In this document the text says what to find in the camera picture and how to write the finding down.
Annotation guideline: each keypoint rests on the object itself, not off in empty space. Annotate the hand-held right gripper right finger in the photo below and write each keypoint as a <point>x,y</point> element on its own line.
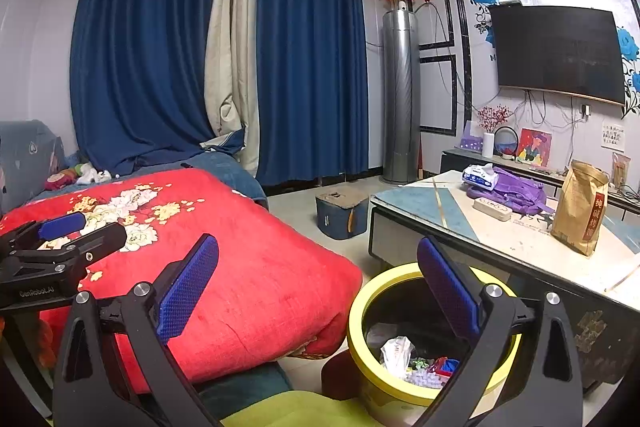
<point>450,293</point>

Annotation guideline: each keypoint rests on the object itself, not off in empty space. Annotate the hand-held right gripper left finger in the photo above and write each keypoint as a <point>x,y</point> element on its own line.
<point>187,288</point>

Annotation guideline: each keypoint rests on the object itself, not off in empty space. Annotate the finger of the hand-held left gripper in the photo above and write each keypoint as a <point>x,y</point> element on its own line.
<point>62,226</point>
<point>102,243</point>

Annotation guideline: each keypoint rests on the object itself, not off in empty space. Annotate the dark green snack packet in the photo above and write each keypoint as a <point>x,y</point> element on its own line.
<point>420,363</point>

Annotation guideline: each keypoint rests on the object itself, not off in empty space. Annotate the white printed plastic bag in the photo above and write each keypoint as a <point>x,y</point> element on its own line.
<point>397,357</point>

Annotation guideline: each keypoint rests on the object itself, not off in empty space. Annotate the yellow round trash bin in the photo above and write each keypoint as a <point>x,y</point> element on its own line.
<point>365,307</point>

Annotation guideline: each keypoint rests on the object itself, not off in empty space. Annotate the red plush toy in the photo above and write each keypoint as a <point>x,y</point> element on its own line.
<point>60,181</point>

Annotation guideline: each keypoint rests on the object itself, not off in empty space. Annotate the white crumpled cloth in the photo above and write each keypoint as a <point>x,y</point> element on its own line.
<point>92,174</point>

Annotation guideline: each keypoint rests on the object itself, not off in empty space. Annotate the red floral blanket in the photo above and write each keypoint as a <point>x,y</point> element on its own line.
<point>250,282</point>

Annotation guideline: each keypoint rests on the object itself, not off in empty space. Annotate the grey printed sofa cover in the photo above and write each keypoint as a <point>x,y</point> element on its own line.
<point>25,157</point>

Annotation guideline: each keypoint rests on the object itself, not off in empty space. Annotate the marble coffee table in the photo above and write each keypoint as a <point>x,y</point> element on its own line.
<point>515,242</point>

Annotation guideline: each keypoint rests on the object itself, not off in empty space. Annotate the white power strip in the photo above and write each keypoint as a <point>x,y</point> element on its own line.
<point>492,209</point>

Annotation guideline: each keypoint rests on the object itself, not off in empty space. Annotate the dark teal cloth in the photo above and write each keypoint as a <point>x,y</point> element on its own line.
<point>245,387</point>

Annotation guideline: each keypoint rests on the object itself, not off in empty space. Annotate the tissue pack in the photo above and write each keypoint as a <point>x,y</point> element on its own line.
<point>479,177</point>

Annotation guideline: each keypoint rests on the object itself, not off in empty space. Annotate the purple backpack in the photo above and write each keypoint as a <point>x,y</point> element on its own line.
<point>517,192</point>

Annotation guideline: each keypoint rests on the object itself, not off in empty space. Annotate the blue denim cloth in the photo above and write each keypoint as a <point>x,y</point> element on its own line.
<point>225,167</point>

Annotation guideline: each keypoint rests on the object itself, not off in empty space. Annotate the dark television cabinet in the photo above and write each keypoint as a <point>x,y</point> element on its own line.
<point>452,163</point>

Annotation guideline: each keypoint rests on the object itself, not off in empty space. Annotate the blue storage stool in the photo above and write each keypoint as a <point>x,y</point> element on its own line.
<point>340,217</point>

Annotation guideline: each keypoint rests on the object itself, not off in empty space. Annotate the brown paper bag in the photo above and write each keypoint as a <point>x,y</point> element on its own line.
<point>577,212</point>

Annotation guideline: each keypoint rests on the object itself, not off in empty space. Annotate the white vase pink flowers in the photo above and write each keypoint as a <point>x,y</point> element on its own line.
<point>487,144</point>

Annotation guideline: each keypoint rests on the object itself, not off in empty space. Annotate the purple box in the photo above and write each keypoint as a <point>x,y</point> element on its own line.
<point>471,138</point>

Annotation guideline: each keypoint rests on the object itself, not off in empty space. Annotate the colourful painting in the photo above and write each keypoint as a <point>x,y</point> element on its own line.
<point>534,147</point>

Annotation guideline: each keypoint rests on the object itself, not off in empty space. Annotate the wide blue curtain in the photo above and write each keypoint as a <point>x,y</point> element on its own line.
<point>140,47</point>

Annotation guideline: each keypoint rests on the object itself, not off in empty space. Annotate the beige curtain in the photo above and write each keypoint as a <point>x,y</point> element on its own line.
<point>222,82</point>

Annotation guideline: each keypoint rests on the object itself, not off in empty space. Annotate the silver tower air conditioner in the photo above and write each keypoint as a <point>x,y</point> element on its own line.
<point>401,97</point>

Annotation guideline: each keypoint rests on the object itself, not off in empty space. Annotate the beige hanging packet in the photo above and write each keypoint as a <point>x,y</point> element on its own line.
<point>621,171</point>

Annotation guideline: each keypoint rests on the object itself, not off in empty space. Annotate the narrow blue curtain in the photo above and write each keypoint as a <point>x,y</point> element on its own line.
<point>310,57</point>

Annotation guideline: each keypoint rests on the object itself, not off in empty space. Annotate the round sand art frame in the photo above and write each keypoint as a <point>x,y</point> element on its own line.
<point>505,142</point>

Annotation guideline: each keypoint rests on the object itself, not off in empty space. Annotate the white wall notice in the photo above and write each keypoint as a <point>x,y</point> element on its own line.
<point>613,136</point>

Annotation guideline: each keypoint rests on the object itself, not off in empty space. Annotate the wall socket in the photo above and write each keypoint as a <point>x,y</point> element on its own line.
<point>585,110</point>

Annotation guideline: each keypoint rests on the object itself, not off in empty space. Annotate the black wall television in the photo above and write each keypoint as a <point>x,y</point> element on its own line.
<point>555,54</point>

